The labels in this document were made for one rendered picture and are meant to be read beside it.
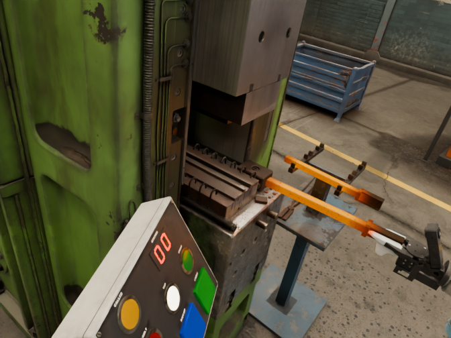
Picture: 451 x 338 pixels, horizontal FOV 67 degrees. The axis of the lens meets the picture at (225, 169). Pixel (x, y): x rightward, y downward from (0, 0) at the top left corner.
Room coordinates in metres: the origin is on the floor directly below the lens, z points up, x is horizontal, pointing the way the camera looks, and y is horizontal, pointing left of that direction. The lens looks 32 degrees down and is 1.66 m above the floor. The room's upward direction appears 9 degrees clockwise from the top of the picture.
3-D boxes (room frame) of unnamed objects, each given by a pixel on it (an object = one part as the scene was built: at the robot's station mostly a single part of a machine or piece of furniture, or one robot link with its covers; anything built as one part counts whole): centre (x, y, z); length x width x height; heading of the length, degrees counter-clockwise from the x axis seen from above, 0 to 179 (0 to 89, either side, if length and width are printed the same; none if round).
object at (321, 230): (1.31, -0.45, 0.69); 0.40 x 0.30 x 0.02; 146
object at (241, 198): (1.06, 0.10, 0.96); 0.42 x 0.20 x 0.09; 59
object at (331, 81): (4.94, -1.12, 0.36); 1.20 x 0.80 x 0.72; 55
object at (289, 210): (1.46, -0.43, 0.70); 0.60 x 0.04 x 0.01; 151
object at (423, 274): (0.69, -0.56, 1.04); 0.12 x 0.08 x 0.09; 59
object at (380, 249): (0.73, -0.46, 1.04); 0.09 x 0.03 x 0.06; 62
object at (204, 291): (0.52, 0.01, 1.01); 0.07 x 0.05 x 0.07; 174
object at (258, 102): (1.06, 0.10, 1.32); 0.42 x 0.20 x 0.10; 59
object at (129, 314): (0.33, 0.11, 1.16); 0.05 x 0.03 x 0.04; 149
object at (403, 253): (0.70, -0.50, 1.06); 0.09 x 0.05 x 0.02; 62
